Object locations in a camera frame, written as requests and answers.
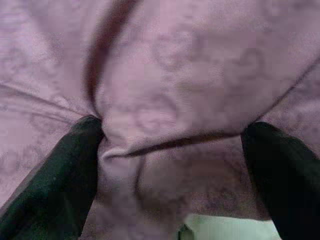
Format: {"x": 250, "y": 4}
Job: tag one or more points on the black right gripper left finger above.
{"x": 50, "y": 187}

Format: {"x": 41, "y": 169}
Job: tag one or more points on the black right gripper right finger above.
{"x": 287, "y": 187}

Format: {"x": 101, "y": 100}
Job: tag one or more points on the purple cartoon print blanket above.
{"x": 175, "y": 75}

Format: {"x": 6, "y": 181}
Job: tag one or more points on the white quilted mattress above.
{"x": 225, "y": 227}

